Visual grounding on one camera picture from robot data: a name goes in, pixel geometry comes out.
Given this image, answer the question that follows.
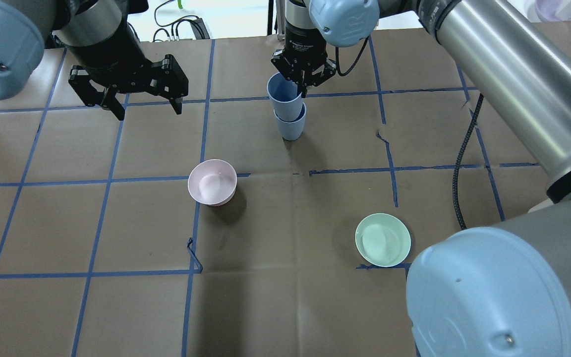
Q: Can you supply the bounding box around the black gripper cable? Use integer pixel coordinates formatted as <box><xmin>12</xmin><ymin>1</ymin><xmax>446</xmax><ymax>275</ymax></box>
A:
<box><xmin>452</xmin><ymin>93</ymin><xmax>484</xmax><ymax>231</ymax></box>

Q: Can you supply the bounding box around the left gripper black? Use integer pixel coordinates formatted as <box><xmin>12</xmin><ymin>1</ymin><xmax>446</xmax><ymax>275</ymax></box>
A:
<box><xmin>68</xmin><ymin>25</ymin><xmax>189</xmax><ymax>120</ymax></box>

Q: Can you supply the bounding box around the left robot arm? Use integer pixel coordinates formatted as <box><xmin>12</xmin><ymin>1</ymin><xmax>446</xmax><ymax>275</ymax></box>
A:
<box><xmin>0</xmin><ymin>0</ymin><xmax>189</xmax><ymax>120</ymax></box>

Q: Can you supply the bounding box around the brown paper table cover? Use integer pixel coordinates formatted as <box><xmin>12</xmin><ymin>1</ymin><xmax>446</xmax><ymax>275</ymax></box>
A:
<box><xmin>0</xmin><ymin>20</ymin><xmax>571</xmax><ymax>357</ymax></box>

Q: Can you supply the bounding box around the pink bowl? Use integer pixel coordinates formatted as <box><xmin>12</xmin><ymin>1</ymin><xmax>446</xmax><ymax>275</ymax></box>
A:
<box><xmin>187</xmin><ymin>160</ymin><xmax>238</xmax><ymax>206</ymax></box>

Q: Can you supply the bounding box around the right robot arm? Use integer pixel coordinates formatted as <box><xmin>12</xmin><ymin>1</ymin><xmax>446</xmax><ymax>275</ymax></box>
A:
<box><xmin>276</xmin><ymin>0</ymin><xmax>571</xmax><ymax>357</ymax></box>

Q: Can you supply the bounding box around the mint green bowl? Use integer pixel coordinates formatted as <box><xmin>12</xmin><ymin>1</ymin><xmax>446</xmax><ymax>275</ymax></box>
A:
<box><xmin>355</xmin><ymin>213</ymin><xmax>412</xmax><ymax>268</ymax></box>

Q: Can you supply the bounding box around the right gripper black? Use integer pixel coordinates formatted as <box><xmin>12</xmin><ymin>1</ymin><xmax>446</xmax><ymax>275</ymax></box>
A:
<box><xmin>271</xmin><ymin>27</ymin><xmax>337</xmax><ymax>99</ymax></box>

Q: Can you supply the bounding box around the blue cup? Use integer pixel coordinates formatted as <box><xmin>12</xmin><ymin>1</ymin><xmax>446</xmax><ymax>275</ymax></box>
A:
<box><xmin>273</xmin><ymin>103</ymin><xmax>307</xmax><ymax>141</ymax></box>
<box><xmin>267</xmin><ymin>72</ymin><xmax>303</xmax><ymax>122</ymax></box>

